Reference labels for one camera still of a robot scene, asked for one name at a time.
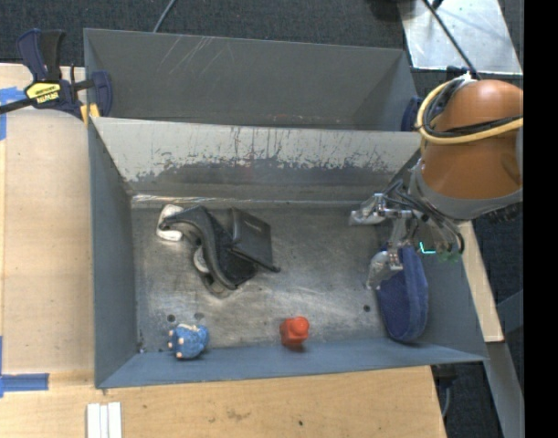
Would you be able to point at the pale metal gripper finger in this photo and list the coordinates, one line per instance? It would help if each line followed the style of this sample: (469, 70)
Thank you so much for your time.
(378, 267)
(396, 258)

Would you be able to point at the grey metal bin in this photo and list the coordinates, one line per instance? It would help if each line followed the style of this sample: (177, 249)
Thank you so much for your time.
(306, 299)

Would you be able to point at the red toy figure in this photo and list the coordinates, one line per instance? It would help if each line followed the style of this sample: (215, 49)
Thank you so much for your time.
(294, 331)

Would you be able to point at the black plastic tool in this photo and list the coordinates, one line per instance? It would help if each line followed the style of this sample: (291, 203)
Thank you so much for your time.
(242, 244)

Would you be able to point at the blue toy animal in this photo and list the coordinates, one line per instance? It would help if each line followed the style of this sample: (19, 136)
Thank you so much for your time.
(189, 340)

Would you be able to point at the white curved object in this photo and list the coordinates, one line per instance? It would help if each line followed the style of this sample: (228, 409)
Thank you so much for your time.
(168, 233)

